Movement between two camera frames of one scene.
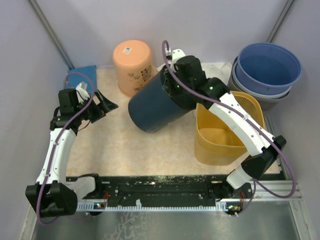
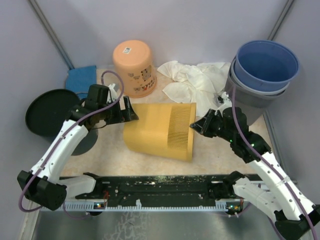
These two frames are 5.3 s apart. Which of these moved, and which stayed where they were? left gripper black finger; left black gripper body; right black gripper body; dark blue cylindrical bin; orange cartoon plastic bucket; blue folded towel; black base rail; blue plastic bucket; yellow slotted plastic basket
Moved: left gripper black finger; dark blue cylindrical bin; yellow slotted plastic basket; left black gripper body; right black gripper body
Stayed: blue plastic bucket; orange cartoon plastic bucket; blue folded towel; black base rail
